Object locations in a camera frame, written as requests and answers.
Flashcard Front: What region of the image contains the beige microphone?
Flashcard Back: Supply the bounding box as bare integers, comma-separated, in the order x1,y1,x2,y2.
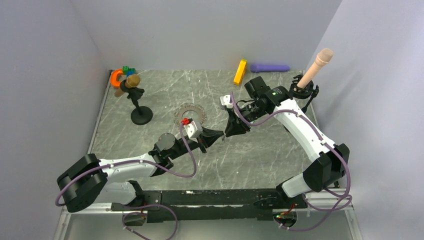
296,48,334,89

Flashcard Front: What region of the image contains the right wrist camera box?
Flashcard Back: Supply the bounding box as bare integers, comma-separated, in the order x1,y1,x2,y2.
219,94,234,110

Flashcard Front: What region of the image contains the right black microphone stand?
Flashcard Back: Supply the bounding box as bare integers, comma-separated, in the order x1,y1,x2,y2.
289,74,320,113

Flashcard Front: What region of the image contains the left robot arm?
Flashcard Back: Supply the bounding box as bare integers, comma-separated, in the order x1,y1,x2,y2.
55,128,225,213

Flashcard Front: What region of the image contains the left black microphone stand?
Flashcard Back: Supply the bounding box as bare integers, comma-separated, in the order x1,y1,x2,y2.
119,78,153,126

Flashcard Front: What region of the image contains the orange horseshoe toy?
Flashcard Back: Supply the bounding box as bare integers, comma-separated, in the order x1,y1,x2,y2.
109,69,124,88

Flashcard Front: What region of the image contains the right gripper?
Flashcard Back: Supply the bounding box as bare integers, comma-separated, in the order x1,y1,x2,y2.
225,101,268,138

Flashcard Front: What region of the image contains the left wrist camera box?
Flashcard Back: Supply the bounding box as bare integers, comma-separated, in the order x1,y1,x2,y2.
181,118,203,140

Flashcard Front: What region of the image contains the brown microphone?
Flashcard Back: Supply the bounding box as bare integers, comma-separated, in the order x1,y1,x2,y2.
114,74,141,98

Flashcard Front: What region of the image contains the silver chain ring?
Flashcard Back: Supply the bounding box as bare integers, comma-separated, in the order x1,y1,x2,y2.
173,103,207,127

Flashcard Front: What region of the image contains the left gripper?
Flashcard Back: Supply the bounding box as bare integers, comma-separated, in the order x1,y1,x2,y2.
169,126,224,160

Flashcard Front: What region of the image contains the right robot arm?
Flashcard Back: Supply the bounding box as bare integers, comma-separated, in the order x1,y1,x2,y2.
220,76,350,208

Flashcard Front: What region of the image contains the black microphone stand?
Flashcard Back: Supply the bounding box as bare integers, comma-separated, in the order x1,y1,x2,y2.
119,78,153,126
289,74,320,113

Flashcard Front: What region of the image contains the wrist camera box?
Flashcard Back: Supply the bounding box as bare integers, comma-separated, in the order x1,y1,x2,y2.
181,118,203,140
219,94,234,110

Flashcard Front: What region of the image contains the yellow block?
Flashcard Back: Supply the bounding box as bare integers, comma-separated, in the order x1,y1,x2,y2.
233,59,247,86

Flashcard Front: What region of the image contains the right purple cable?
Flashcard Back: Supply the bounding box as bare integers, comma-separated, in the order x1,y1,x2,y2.
230,91,353,233

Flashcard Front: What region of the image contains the blue toy brick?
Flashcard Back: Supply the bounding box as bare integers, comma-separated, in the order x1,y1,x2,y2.
126,71,135,77

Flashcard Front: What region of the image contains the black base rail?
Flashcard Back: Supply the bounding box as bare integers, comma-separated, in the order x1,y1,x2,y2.
111,188,307,223

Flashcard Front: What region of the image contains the purple cylinder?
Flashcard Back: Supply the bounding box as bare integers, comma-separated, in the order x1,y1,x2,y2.
249,63,290,73

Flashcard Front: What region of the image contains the green toy brick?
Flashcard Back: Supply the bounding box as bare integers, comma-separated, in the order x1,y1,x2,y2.
121,65,136,75

